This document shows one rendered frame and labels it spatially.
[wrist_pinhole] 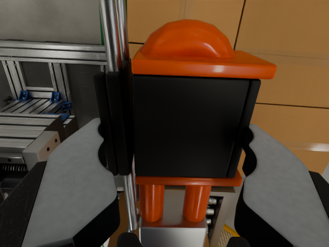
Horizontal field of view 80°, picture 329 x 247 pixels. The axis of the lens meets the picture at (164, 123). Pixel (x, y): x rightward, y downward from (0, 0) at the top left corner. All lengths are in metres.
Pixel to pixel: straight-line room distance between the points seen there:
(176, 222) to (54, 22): 1.39
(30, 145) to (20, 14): 1.15
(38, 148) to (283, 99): 0.88
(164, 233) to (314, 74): 0.90
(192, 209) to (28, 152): 0.39
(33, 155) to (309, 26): 0.93
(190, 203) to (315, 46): 0.85
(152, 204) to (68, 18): 1.34
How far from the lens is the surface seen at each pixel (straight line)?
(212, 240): 1.42
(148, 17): 0.78
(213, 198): 1.22
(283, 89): 0.95
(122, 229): 0.95
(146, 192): 0.17
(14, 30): 1.61
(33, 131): 0.58
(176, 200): 0.21
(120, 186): 1.05
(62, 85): 1.29
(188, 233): 0.20
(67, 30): 1.45
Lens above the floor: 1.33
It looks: 62 degrees down
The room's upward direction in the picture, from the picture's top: 180 degrees counter-clockwise
